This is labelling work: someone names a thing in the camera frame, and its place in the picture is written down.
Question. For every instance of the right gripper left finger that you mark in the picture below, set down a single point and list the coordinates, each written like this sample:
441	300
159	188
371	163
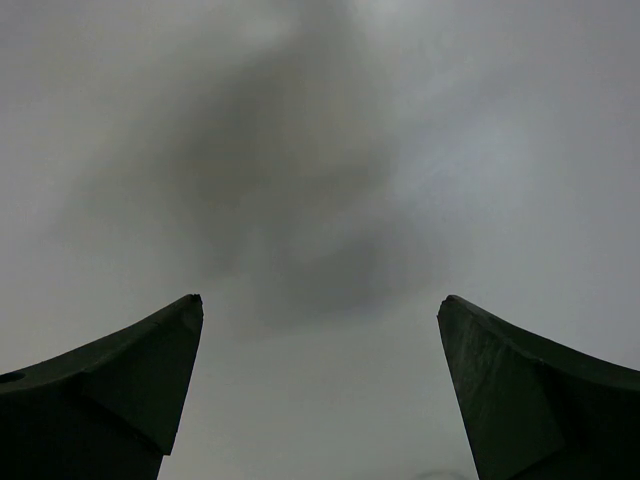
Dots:
107	410

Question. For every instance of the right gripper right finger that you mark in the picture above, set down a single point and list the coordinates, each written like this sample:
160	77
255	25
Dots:
535	409

